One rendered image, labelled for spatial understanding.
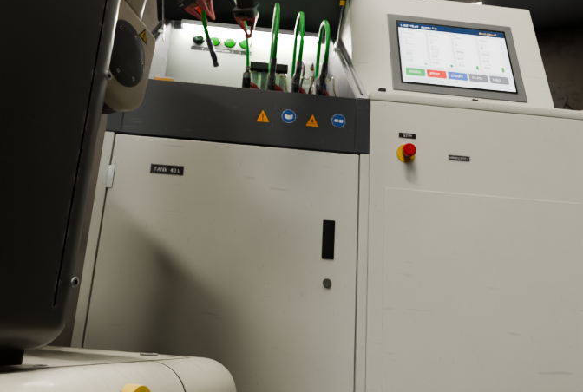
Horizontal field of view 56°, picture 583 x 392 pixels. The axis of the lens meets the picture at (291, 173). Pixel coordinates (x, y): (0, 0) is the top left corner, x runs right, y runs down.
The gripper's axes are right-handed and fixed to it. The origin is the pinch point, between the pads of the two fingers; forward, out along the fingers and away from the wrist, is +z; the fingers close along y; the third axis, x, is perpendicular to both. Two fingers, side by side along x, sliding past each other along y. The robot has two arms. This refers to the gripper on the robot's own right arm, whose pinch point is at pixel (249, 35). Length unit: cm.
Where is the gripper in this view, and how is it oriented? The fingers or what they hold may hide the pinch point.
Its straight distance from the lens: 179.4
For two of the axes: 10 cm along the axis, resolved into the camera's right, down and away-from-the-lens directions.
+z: 0.7, 8.7, 4.9
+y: 1.6, -4.9, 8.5
